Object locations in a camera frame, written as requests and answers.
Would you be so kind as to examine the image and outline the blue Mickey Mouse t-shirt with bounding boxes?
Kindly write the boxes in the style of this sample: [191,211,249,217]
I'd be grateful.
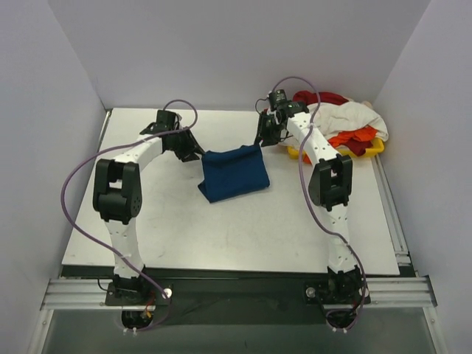
[198,145,270,203]

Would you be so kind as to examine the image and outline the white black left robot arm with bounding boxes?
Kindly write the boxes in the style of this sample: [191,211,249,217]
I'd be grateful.
[92,129,204,304]

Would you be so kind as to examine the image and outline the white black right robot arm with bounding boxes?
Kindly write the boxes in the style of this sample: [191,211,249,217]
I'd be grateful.
[255,111,367,301]

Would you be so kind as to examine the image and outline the dark red t-shirt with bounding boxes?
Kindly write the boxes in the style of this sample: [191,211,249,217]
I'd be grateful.
[293,91,372,156]

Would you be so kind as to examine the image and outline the white t-shirt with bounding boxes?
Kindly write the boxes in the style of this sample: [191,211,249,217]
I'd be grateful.
[314,101,389,142]

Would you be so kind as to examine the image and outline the orange t-shirt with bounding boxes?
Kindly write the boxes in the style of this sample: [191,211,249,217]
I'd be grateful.
[328,125,378,148]

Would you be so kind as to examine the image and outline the yellow plastic bin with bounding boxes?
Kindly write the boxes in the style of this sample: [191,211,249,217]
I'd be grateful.
[287,137,384,159]

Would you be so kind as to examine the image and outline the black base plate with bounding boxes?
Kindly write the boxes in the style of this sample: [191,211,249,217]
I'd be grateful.
[105,267,373,325]

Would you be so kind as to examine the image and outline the aluminium mounting rail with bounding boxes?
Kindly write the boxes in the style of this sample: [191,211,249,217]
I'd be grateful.
[41,277,437,310]

